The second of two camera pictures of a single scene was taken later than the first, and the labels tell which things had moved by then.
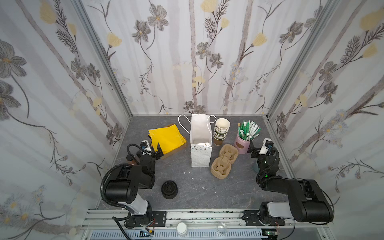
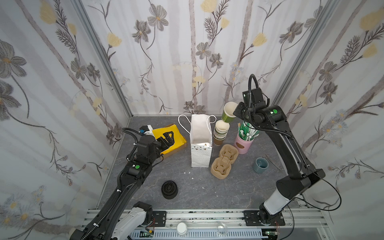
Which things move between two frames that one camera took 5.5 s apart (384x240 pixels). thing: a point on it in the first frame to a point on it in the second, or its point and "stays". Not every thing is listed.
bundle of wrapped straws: x=248 y=130 stays
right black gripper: x=258 y=152 to x=240 y=109
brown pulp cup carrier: x=221 y=166 stays
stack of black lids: x=169 y=189 stays
